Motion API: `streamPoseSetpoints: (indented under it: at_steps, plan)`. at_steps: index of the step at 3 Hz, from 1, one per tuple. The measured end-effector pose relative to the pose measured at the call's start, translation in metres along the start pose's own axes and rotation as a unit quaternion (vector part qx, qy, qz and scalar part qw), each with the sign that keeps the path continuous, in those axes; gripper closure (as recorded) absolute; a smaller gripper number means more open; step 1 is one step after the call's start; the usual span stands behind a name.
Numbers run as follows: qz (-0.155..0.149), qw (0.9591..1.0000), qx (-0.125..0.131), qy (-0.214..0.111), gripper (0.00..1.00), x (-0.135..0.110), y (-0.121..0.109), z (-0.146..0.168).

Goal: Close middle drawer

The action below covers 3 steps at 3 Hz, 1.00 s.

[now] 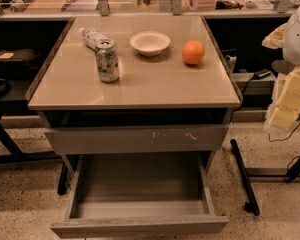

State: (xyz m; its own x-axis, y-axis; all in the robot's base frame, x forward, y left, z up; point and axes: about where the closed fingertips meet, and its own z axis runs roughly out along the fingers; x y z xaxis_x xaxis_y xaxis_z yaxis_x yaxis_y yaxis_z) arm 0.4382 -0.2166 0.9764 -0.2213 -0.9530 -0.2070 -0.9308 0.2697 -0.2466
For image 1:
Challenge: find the orange fruit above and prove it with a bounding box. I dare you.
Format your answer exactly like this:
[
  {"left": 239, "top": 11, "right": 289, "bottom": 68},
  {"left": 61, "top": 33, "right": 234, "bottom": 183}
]
[{"left": 182, "top": 40, "right": 205, "bottom": 65}]

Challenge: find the black table leg bar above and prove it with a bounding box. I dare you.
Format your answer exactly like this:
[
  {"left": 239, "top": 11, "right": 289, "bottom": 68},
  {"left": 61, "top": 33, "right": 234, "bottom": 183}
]
[{"left": 230, "top": 139, "right": 260, "bottom": 216}]

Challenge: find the clear plastic water bottle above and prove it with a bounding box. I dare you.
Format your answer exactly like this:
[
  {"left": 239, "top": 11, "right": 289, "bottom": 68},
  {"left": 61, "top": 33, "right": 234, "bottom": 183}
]
[{"left": 79, "top": 28, "right": 107, "bottom": 49}]

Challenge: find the black floor cable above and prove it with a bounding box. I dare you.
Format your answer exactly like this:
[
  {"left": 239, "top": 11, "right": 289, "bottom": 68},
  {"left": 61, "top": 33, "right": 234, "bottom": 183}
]
[{"left": 267, "top": 118, "right": 300, "bottom": 143}]

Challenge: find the black power adapter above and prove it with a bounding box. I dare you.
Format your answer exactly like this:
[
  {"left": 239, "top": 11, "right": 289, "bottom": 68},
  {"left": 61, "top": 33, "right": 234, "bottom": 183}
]
[{"left": 253, "top": 69, "right": 271, "bottom": 80}]

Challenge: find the grey drawer cabinet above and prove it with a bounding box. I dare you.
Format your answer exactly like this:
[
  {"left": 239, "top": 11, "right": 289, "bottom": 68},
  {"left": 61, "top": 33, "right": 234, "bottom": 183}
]
[{"left": 24, "top": 15, "right": 244, "bottom": 198}]

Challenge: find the dark side table top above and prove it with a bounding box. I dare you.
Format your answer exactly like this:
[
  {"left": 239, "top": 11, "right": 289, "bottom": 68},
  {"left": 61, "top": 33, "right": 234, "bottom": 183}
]
[{"left": 271, "top": 60, "right": 294, "bottom": 74}]

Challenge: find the grey drawer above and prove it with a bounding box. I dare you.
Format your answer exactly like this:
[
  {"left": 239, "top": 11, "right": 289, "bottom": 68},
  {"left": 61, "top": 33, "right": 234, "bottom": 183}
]
[
  {"left": 51, "top": 152, "right": 228, "bottom": 239},
  {"left": 45, "top": 124, "right": 228, "bottom": 155}
]

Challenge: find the white paper bowl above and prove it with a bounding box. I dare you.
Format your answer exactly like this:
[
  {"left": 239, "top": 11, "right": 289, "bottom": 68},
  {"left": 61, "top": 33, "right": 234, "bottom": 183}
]
[{"left": 130, "top": 31, "right": 170, "bottom": 57}]

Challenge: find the green white soda can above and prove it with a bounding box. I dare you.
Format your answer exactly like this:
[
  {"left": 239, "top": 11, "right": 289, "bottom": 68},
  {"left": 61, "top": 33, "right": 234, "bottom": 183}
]
[{"left": 95, "top": 39, "right": 119, "bottom": 83}]

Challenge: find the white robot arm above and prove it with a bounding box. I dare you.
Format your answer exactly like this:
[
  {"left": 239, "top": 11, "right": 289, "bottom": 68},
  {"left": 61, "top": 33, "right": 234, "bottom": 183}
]
[{"left": 262, "top": 6, "right": 300, "bottom": 134}]

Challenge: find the grey top drawer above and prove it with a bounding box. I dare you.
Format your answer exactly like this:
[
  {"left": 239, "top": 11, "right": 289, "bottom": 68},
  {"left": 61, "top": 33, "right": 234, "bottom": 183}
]
[{"left": 45, "top": 124, "right": 228, "bottom": 155}]

